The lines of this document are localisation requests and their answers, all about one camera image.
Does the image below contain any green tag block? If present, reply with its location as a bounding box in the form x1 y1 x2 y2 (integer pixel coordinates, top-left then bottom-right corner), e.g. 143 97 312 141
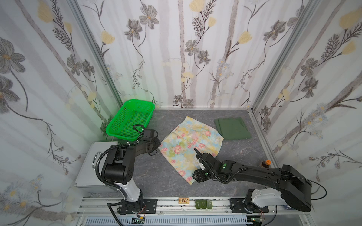
195 199 213 210

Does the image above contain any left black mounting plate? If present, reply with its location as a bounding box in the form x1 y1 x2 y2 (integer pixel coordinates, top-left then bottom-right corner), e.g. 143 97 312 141
117 199 157 215

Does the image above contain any green plastic basket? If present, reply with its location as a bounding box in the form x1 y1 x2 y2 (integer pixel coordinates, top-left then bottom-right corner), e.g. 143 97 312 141
106 99 155 141

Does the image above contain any black corrugated cable hose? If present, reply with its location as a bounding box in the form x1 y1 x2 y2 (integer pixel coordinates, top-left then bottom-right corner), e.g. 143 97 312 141
94 124 146 226

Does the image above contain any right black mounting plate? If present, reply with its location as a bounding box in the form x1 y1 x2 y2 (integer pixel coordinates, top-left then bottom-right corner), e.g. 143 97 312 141
229 198 269 214

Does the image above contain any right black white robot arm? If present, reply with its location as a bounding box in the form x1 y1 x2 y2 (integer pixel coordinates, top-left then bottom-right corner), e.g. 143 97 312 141
192 148 312 212

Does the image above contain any small wooden tag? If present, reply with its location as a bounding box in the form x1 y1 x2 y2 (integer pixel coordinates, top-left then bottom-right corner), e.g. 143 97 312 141
178 197 190 204

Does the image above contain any black mounting plate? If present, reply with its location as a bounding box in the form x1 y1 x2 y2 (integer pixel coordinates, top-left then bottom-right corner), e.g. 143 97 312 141
117 199 157 215
229 198 269 214

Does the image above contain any orange emergency stop button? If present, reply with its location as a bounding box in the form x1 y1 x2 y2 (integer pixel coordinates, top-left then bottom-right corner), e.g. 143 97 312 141
259 160 272 169

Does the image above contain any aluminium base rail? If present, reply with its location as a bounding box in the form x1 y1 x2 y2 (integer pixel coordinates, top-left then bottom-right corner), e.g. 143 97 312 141
76 196 304 217

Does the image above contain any white vented cable duct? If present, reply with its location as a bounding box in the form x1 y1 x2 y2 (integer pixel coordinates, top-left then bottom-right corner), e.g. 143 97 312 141
83 216 252 226

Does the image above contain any silver aluminium case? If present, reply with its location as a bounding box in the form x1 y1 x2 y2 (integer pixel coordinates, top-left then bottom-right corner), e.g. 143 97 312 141
75 141 118 193

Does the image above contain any green skirt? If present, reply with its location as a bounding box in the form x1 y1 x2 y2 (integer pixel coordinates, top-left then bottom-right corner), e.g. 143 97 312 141
215 117 251 140

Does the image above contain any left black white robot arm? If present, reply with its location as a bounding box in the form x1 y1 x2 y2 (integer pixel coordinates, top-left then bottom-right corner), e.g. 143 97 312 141
92 124 161 215

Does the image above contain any floral pastel skirt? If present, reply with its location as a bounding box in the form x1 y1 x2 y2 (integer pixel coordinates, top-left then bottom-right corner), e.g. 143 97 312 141
160 116 223 185

